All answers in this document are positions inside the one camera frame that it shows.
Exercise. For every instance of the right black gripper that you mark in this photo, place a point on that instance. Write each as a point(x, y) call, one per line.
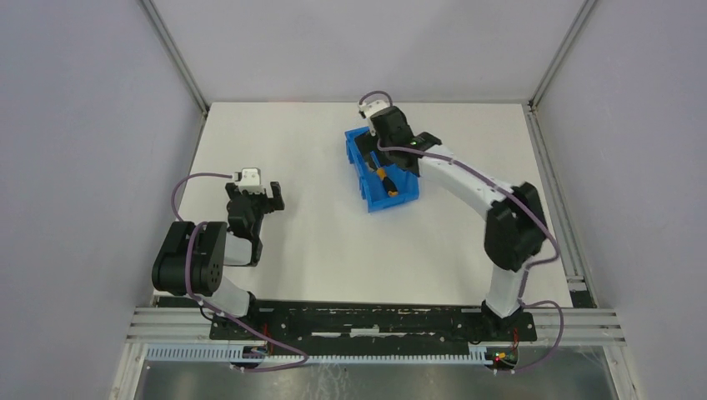
point(380, 127)

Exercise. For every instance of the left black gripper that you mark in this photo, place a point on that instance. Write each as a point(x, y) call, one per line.
point(257, 200)

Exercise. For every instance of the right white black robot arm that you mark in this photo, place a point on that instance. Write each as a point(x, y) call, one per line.
point(515, 225)

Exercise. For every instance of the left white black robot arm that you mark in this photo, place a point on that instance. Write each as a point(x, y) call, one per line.
point(193, 262)

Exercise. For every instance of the blue plastic storage bin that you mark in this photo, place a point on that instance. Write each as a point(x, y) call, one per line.
point(381, 187)

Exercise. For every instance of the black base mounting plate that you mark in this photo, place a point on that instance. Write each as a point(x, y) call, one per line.
point(349, 329)

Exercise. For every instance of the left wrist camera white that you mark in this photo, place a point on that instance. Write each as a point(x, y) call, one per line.
point(249, 180)

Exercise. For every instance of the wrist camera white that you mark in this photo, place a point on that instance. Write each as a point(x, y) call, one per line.
point(249, 180)
point(368, 109)

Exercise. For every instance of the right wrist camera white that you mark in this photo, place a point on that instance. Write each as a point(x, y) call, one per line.
point(368, 109)

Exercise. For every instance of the white slotted cable duct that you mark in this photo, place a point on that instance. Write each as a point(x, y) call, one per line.
point(241, 354)

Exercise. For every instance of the aluminium frame rail left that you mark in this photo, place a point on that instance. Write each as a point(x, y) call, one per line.
point(169, 44)

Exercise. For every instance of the aluminium frame rail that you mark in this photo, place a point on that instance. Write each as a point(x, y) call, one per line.
point(169, 44)
point(581, 289)

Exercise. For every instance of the aluminium frame rail right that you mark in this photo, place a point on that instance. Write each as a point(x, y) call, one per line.
point(581, 289)

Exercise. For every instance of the aluminium front rail profiles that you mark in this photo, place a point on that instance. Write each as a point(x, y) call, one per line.
point(582, 326)

